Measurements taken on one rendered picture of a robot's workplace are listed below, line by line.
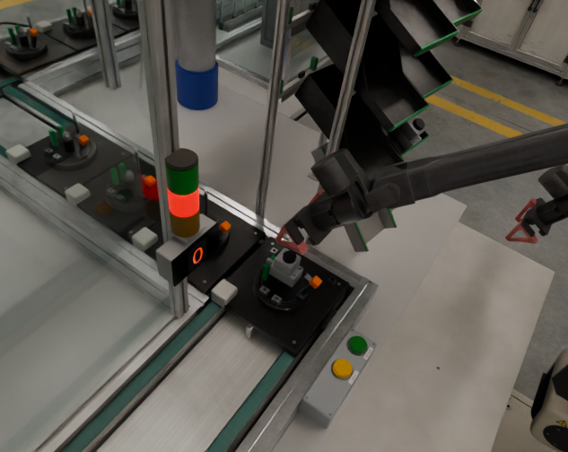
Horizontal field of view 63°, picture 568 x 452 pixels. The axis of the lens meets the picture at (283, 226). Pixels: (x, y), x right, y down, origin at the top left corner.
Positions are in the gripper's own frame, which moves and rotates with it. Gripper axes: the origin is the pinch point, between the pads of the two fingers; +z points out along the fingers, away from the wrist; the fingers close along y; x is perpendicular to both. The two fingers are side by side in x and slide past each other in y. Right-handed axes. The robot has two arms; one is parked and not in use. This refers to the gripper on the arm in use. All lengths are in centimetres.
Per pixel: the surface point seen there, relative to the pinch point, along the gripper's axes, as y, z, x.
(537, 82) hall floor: -396, 80, 85
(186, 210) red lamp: 21.3, -5.8, -16.2
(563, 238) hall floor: -203, 41, 134
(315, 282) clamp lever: 0.9, 3.1, 13.2
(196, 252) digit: 19.8, 2.6, -8.5
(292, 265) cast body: 1.3, 5.8, 7.7
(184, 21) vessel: -51, 49, -62
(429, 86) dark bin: -42.0, -18.0, -6.6
